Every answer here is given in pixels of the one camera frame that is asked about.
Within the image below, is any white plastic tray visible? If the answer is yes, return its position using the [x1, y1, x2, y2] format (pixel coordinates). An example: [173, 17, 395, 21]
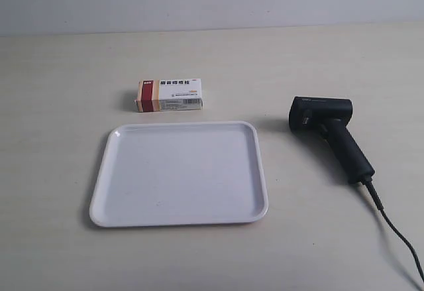
[89, 121, 268, 228]

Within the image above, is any black barcode scanner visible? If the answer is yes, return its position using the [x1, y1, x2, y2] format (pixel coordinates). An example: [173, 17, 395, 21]
[288, 96, 375, 185]

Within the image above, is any white red medicine box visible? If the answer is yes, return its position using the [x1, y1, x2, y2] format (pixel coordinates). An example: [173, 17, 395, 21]
[134, 78, 203, 113]

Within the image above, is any black scanner cable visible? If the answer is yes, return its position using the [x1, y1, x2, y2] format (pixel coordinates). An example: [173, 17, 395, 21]
[363, 177, 424, 287]

